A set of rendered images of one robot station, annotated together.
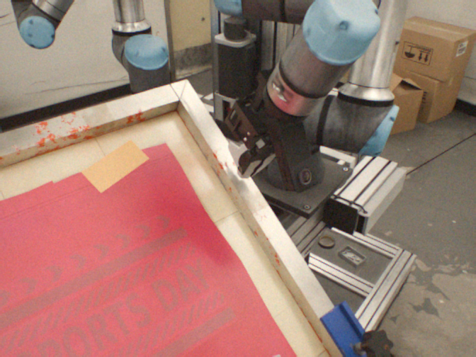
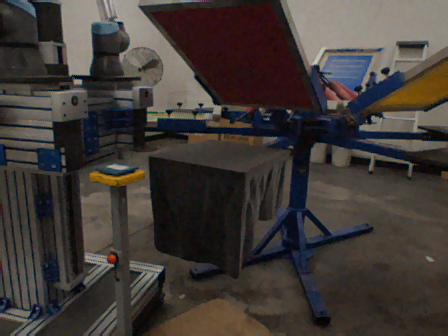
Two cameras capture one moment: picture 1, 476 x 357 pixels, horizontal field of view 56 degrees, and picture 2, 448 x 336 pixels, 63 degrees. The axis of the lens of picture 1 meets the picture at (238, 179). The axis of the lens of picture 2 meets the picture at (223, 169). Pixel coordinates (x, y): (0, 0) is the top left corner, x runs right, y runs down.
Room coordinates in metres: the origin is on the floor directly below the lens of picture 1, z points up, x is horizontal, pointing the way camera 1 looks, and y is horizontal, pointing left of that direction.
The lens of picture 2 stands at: (1.06, 1.66, 1.29)
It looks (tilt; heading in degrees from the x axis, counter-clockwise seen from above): 15 degrees down; 248
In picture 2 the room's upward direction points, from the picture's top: 2 degrees clockwise
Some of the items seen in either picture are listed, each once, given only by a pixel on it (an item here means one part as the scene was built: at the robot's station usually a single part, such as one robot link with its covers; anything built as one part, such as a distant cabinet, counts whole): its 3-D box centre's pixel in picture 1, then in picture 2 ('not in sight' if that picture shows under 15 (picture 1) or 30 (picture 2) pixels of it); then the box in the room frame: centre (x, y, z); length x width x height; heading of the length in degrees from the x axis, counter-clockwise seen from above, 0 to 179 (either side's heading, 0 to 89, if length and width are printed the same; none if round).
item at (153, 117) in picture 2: not in sight; (173, 106); (0.43, -0.81, 1.05); 1.08 x 0.61 x 0.23; 158
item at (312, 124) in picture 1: (301, 113); (105, 37); (0.91, -0.14, 1.42); 0.13 x 0.12 x 0.14; 66
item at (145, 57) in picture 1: (147, 63); (13, 21); (1.22, 0.26, 1.42); 0.13 x 0.12 x 0.14; 27
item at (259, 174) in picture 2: not in sight; (264, 207); (0.34, 0.37, 0.74); 0.46 x 0.04 x 0.42; 38
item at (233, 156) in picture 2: not in sight; (223, 153); (0.47, 0.21, 0.95); 0.48 x 0.44 x 0.01; 38
